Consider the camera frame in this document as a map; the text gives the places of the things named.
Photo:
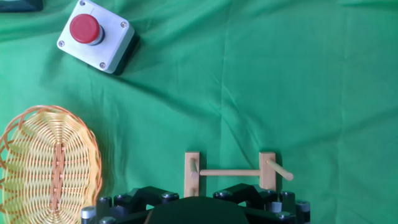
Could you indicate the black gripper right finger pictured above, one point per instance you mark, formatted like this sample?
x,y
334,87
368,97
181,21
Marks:
x,y
248,194

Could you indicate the grey box red mushroom button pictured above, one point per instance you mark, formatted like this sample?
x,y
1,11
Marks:
x,y
102,46

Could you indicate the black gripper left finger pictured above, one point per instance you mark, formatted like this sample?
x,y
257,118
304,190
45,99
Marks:
x,y
136,199

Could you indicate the wooden peg dish rack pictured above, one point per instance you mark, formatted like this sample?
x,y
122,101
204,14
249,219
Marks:
x,y
267,169

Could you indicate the green cloth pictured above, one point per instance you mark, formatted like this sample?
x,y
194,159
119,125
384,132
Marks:
x,y
248,93

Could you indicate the yellow orange woven basket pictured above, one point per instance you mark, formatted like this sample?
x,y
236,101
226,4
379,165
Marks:
x,y
46,168

